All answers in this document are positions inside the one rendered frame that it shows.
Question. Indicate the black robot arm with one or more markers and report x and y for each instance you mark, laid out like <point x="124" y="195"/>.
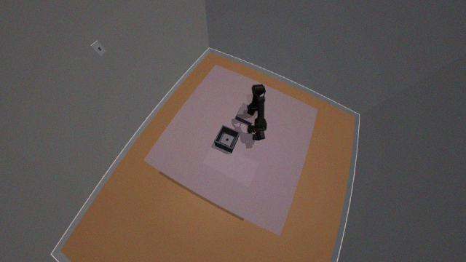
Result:
<point x="258" y="105"/>

